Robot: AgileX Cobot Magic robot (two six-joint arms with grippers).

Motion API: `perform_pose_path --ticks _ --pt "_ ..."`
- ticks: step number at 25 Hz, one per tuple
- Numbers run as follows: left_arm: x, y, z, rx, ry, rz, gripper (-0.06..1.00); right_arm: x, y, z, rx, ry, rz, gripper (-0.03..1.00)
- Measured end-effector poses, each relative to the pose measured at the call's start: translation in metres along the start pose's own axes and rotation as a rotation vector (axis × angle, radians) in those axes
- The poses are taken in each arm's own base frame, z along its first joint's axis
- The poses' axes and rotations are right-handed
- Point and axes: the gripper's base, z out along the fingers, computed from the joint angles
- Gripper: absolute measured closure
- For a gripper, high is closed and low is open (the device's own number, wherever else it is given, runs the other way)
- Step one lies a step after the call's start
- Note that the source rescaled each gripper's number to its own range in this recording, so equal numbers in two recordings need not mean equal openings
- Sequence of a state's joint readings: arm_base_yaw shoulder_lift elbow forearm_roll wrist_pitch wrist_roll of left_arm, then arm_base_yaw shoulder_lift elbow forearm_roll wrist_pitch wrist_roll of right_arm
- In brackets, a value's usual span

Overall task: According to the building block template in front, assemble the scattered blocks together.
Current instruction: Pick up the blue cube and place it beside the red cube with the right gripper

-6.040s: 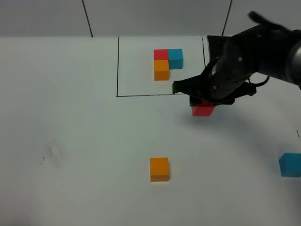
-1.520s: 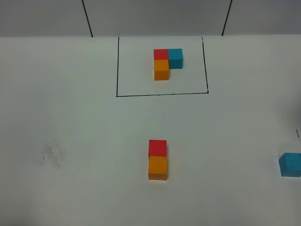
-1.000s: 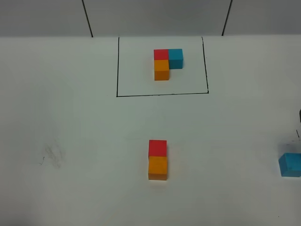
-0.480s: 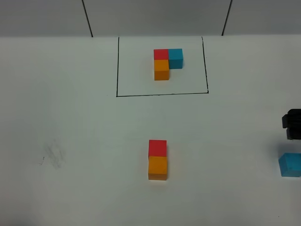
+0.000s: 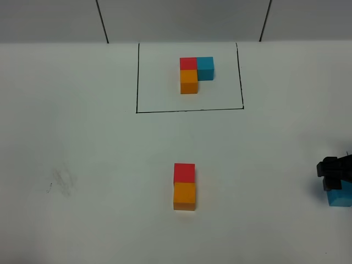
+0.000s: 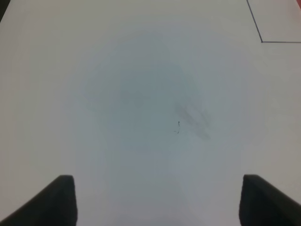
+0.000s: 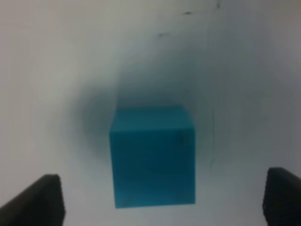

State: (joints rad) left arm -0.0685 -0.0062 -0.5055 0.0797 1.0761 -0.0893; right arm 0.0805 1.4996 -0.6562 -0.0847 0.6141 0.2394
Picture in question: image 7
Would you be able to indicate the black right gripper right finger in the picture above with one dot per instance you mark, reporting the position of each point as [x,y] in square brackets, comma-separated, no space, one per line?
[282,198]

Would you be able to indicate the blue block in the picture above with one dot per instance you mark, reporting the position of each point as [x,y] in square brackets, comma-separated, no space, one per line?
[153,157]

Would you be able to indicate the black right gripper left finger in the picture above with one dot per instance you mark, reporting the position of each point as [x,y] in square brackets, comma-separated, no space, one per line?
[40,204]

